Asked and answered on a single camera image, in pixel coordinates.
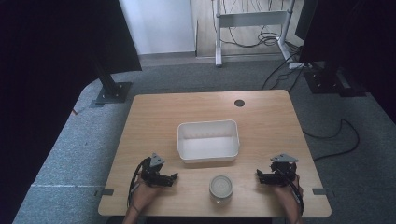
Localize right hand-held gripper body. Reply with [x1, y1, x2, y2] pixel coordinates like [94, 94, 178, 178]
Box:
[269, 152, 300, 188]

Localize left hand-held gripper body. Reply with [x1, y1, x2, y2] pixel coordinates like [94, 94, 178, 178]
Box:
[140, 152, 171, 188]

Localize person's right hand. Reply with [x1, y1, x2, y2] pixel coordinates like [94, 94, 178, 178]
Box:
[274, 175, 303, 209]

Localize person's left hand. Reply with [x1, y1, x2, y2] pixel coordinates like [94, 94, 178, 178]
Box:
[132, 177, 163, 211]

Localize glass jar with white lid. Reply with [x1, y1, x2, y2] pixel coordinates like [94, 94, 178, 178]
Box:
[208, 174, 234, 205]

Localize white plastic bin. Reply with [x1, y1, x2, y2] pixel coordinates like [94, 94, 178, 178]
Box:
[177, 119, 241, 165]

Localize black metal stand with base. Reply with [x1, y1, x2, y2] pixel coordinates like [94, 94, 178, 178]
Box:
[92, 57, 134, 105]
[303, 61, 369, 98]

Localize white power strip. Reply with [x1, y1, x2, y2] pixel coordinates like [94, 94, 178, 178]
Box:
[288, 62, 312, 70]

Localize black curtain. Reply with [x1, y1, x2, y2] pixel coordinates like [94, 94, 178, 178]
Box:
[0, 0, 143, 224]
[294, 0, 396, 124]

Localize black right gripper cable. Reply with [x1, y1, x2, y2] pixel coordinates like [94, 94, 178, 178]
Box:
[288, 177, 305, 217]

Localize long black floor cable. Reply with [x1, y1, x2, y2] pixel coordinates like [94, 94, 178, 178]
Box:
[303, 119, 361, 162]

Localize black power strip cable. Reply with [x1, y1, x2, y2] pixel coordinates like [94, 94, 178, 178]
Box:
[261, 50, 305, 93]

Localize tangled black cables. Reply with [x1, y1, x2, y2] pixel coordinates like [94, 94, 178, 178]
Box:
[221, 0, 285, 49]

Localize white metal stand frame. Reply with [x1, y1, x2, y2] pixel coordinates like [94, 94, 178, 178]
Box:
[212, 0, 297, 68]

